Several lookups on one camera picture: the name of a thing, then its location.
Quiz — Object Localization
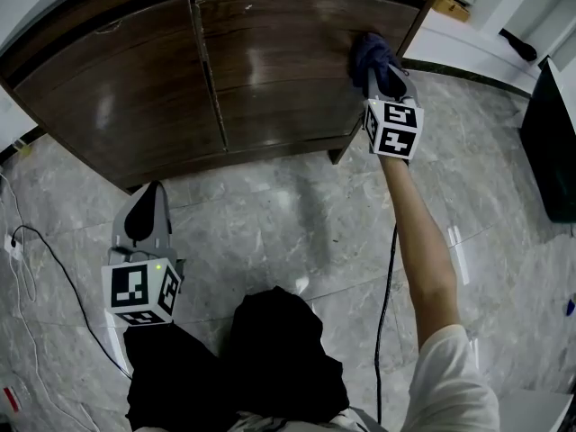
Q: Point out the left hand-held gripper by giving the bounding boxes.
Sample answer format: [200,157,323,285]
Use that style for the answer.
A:
[101,181,186,327]

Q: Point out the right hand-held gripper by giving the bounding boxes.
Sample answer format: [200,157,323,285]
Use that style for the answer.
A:
[362,64,426,159]

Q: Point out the dark blue wiping cloth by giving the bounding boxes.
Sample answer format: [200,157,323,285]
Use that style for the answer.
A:
[348,32,402,98]

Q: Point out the person's left forearm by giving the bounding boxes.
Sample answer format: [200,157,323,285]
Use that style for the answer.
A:
[123,320,235,432]

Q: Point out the person's right forearm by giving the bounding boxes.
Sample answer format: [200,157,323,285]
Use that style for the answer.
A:
[380,153,463,346]

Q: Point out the small wooden box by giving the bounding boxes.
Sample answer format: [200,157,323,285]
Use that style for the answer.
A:
[432,0,472,23]

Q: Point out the white power strip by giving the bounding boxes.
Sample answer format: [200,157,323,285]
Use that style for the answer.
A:
[3,234,23,260]

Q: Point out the black oblong object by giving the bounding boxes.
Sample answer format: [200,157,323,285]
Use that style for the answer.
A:
[499,28,539,62]

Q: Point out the black and white bathtub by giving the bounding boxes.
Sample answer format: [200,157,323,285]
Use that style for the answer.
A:
[519,55,576,224]

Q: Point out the person's black trousers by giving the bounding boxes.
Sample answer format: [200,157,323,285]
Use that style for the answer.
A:
[220,284,351,427]

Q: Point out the clear bottle with red label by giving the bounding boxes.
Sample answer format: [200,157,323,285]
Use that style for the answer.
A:
[0,373,29,413]

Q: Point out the white box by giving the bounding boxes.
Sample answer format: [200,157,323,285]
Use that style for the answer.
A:
[497,387,576,432]

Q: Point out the black power cable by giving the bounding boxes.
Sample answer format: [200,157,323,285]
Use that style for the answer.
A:
[9,225,134,380]

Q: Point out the white cable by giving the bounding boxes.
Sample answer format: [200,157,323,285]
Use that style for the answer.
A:
[0,171,100,432]

